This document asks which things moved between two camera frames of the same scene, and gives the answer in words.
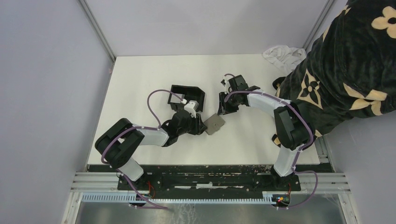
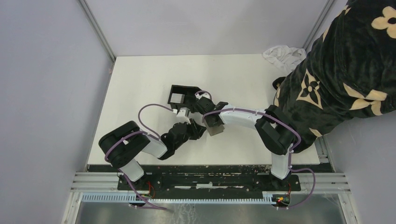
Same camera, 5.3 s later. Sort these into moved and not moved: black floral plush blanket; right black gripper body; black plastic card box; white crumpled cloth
Moved: right black gripper body
Not moved: black floral plush blanket; black plastic card box; white crumpled cloth
